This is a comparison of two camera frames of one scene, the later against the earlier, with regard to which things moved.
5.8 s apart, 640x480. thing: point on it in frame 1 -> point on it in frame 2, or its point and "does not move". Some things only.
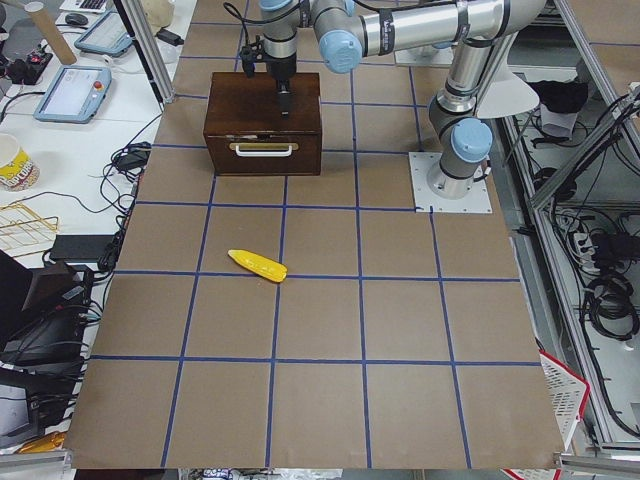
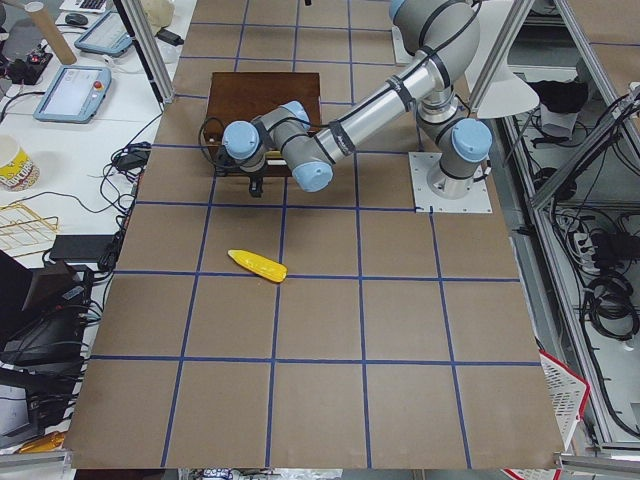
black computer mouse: x=75 y=18 does not move
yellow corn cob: x=259 y=265 does not move
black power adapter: x=169 y=37 does not move
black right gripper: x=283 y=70 -> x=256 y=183
